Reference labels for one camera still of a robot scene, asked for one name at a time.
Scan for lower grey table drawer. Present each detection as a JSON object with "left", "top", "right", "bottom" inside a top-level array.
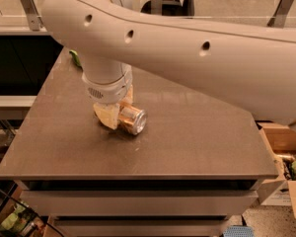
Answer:
[{"left": 54, "top": 219, "right": 228, "bottom": 237}]

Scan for blue mesh basket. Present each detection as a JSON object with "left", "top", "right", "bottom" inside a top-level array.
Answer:
[{"left": 223, "top": 226, "right": 255, "bottom": 237}]

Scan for cardboard box with items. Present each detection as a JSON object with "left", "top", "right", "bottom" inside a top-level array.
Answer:
[{"left": 259, "top": 122, "right": 296, "bottom": 218}]

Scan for black office chair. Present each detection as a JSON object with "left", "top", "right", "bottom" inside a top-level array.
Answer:
[{"left": 141, "top": 0, "right": 194, "bottom": 17}]

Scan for green bag under table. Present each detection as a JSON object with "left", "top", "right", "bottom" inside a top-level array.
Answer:
[{"left": 0, "top": 204, "right": 33, "bottom": 234}]

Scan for grey table drawer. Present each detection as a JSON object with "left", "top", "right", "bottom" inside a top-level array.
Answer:
[
  {"left": 54, "top": 219, "right": 228, "bottom": 237},
  {"left": 21, "top": 191, "right": 258, "bottom": 216}
]

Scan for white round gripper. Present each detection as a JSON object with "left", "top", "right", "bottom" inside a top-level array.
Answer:
[{"left": 82, "top": 66, "right": 133, "bottom": 129}]

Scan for orange soda can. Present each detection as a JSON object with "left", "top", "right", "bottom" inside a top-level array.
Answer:
[{"left": 117, "top": 103, "right": 147, "bottom": 135}]

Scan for right metal railing bracket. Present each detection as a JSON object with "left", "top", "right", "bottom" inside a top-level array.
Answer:
[{"left": 267, "top": 0, "right": 294, "bottom": 28}]

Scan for left metal railing bracket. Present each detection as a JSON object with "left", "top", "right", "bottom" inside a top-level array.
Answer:
[{"left": 20, "top": 0, "right": 43, "bottom": 31}]

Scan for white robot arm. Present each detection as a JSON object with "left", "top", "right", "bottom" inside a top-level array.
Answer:
[{"left": 41, "top": 0, "right": 296, "bottom": 131}]

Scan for upper grey table drawer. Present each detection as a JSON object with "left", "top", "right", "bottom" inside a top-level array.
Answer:
[{"left": 21, "top": 191, "right": 258, "bottom": 216}]

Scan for green snack bag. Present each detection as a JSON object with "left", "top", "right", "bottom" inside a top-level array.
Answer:
[{"left": 69, "top": 49, "right": 82, "bottom": 68}]

